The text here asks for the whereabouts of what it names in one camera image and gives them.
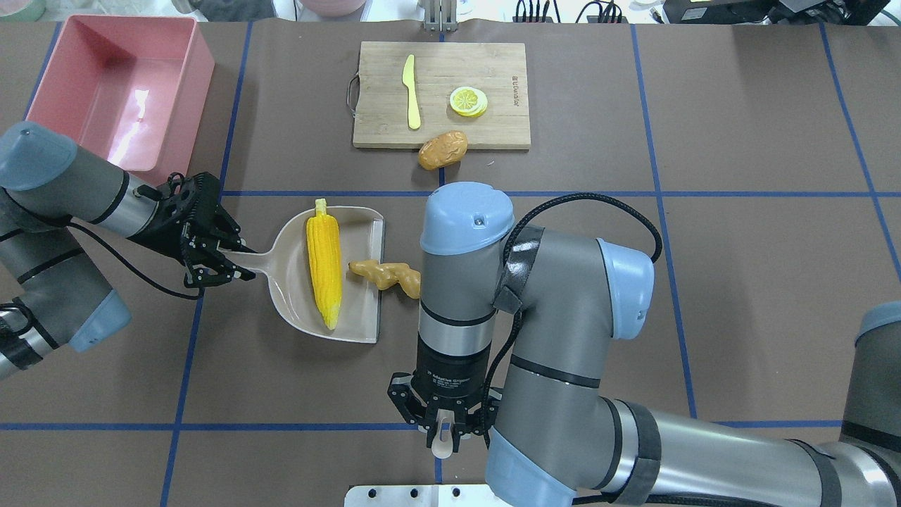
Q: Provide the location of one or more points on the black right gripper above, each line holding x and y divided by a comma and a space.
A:
452, 366

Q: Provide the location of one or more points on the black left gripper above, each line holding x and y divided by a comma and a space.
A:
167, 236

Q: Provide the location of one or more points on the beige plastic dustpan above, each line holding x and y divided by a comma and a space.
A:
307, 271

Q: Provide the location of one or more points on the yellow toy corn cob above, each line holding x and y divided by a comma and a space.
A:
322, 233

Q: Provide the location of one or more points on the orange toy ginger piece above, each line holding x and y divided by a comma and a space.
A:
386, 275

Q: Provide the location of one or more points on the brown toy potato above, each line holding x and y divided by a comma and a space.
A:
443, 150

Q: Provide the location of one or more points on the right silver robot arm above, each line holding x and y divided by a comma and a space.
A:
516, 318

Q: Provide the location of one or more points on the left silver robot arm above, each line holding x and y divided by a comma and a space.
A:
50, 186

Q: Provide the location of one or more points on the pink plastic bin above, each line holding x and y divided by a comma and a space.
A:
129, 89

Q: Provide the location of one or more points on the grey cloth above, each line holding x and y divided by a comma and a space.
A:
235, 11

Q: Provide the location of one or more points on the yellow plastic knife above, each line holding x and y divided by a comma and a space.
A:
409, 82

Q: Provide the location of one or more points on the pink bowl with ice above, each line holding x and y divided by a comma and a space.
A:
332, 8

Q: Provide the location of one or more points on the yellow lemon slice toy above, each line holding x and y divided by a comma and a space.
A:
468, 102

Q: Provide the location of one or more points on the wooden cutting board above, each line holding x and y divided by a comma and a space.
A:
498, 69

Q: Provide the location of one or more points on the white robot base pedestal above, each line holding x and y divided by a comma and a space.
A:
422, 495

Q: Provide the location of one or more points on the aluminium frame post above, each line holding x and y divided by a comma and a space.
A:
440, 15

